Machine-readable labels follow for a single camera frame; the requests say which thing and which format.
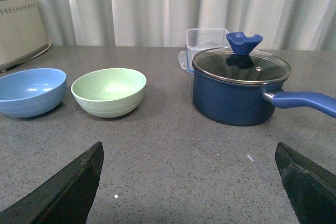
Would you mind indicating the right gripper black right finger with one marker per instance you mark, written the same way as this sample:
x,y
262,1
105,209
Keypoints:
x,y
309,187

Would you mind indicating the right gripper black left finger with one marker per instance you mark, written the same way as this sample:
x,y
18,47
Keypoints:
x,y
66,197

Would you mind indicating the green bowl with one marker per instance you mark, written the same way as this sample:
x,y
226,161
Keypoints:
x,y
109,93

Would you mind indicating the blue bowl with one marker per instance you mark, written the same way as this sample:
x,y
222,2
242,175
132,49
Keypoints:
x,y
32,92

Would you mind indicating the dark blue saucepan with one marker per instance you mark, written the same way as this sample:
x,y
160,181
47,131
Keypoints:
x,y
248,105

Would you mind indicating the glass pot lid blue knob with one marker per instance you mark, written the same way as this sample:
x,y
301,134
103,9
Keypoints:
x,y
241,63

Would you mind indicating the cream two-slot toaster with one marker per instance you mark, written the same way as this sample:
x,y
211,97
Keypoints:
x,y
23,35

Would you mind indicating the white curtain backdrop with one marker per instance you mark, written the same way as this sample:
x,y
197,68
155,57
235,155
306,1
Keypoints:
x,y
284,24

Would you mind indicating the clear plastic food container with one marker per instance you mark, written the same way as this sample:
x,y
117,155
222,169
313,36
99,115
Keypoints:
x,y
199,39

